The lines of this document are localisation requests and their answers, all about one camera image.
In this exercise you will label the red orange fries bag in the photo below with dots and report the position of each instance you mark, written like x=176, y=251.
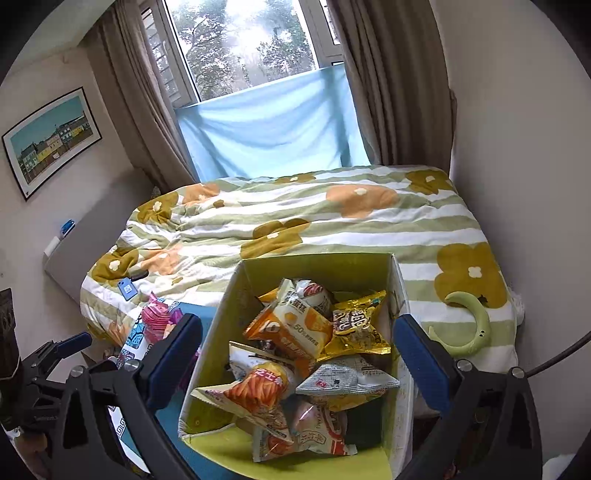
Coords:
x=249, y=392

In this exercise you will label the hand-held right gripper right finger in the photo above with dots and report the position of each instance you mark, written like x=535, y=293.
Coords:
x=420, y=360

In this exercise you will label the orange white snack bag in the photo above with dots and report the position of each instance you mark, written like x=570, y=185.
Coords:
x=295, y=332

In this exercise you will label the pink snack bag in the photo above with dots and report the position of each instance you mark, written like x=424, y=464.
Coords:
x=154, y=318

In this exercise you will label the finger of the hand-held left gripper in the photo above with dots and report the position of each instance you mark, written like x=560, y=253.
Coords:
x=74, y=342

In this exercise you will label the beige curtain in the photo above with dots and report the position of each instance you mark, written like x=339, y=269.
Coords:
x=397, y=83
x=134, y=92

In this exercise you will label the framed wall picture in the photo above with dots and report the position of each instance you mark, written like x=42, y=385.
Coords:
x=51, y=138

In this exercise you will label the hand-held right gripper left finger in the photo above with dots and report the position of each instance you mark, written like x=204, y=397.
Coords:
x=178, y=353

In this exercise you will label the white bag blue pattern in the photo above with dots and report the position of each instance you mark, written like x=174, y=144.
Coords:
x=138, y=339

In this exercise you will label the dark brown furniture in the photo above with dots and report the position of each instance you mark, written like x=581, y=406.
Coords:
x=7, y=323

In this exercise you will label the blue card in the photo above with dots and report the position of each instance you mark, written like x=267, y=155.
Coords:
x=127, y=288

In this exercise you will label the green crescent neck fan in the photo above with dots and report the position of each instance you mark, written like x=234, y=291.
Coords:
x=480, y=323

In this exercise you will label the white red snack bag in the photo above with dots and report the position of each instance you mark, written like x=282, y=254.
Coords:
x=314, y=295

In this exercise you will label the green cardboard box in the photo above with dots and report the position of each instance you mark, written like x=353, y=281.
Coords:
x=323, y=272

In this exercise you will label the light blue window cloth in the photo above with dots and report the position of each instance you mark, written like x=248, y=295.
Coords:
x=268, y=124

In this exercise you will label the beige headboard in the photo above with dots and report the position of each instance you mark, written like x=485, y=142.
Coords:
x=92, y=240

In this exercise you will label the small blue object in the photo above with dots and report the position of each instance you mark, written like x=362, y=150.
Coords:
x=68, y=227

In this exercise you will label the gold snack bag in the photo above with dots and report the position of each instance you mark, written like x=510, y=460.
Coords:
x=355, y=323

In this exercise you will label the window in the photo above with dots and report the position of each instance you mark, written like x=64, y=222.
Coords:
x=240, y=41

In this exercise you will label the floral striped blanket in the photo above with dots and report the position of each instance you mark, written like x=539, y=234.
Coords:
x=323, y=240

